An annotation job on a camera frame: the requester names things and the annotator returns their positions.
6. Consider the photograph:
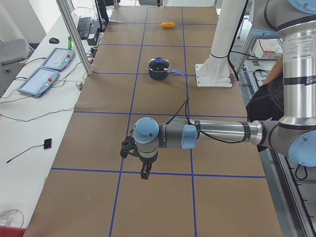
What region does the dark blue saucepan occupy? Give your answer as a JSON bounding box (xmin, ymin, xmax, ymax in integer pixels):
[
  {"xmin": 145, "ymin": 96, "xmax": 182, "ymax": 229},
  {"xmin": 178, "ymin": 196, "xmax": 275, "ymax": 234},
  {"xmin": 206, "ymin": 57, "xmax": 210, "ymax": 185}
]
[{"xmin": 148, "ymin": 57, "xmax": 189, "ymax": 80}]

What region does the yellow corn cob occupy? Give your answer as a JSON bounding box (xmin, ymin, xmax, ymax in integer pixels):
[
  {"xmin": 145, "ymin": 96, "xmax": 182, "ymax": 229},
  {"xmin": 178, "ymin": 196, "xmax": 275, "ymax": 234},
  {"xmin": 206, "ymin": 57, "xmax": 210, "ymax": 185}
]
[{"xmin": 161, "ymin": 22, "xmax": 175, "ymax": 29}]

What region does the small black square sensor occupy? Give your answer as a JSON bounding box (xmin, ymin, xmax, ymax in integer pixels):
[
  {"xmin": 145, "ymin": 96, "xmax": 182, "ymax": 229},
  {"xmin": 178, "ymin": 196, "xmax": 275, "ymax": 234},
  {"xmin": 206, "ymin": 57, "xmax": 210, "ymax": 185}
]
[{"xmin": 43, "ymin": 138, "xmax": 52, "ymax": 150}]

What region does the brown paper table mat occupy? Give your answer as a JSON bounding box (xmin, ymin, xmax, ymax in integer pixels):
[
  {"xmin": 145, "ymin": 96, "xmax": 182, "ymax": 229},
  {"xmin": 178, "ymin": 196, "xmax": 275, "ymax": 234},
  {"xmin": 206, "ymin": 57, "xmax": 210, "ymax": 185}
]
[{"xmin": 23, "ymin": 5, "xmax": 284, "ymax": 237}]

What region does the person in black clothes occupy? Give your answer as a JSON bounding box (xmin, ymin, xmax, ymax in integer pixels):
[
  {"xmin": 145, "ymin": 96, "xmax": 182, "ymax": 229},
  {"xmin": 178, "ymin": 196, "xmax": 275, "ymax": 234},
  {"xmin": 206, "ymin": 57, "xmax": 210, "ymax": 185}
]
[{"xmin": 246, "ymin": 56, "xmax": 284, "ymax": 153}]

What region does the lower teach pendant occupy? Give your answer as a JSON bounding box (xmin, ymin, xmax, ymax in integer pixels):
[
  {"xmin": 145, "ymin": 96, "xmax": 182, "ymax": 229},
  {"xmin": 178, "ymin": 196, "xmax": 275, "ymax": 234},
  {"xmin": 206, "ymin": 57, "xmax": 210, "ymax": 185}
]
[{"xmin": 17, "ymin": 67, "xmax": 59, "ymax": 98}]

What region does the teach pendant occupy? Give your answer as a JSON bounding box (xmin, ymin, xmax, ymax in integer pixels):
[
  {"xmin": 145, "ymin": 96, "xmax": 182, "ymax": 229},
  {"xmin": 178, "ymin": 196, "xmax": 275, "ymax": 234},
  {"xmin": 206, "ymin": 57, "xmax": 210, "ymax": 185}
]
[
  {"xmin": 17, "ymin": 67, "xmax": 59, "ymax": 98},
  {"xmin": 41, "ymin": 47, "xmax": 75, "ymax": 72}
]

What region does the upper teach pendant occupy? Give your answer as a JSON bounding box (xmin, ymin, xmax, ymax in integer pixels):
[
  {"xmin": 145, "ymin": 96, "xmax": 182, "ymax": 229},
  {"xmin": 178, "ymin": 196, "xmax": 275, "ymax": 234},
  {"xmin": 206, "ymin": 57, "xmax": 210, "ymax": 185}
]
[{"xmin": 41, "ymin": 47, "xmax": 75, "ymax": 72}]

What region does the green bottle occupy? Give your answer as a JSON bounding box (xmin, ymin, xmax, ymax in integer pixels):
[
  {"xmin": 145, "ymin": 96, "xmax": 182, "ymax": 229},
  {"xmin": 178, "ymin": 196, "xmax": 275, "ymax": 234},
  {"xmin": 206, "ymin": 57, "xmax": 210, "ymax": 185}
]
[{"xmin": 68, "ymin": 36, "xmax": 72, "ymax": 49}]

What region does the black keyboard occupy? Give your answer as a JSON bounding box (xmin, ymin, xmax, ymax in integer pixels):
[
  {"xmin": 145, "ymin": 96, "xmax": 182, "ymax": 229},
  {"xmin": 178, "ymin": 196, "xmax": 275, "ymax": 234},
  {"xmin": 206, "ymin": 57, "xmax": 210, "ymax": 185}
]
[{"xmin": 77, "ymin": 17, "xmax": 91, "ymax": 40}]

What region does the black computer mouse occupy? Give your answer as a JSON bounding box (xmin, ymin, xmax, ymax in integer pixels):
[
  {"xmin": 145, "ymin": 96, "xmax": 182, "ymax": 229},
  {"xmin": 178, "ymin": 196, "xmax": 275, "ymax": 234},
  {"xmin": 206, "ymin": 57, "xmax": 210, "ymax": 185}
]
[{"xmin": 49, "ymin": 38, "xmax": 60, "ymax": 44}]

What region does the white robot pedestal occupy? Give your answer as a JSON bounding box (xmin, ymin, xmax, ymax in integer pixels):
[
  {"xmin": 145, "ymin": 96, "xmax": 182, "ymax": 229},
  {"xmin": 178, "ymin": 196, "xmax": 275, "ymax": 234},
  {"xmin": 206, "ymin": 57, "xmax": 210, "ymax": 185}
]
[{"xmin": 195, "ymin": 0, "xmax": 248, "ymax": 87}]

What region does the aluminium frame post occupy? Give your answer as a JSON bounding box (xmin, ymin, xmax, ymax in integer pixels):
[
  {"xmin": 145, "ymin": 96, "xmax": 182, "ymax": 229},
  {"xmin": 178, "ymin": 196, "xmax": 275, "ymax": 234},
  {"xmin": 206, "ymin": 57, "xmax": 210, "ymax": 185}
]
[{"xmin": 56, "ymin": 0, "xmax": 92, "ymax": 76}]

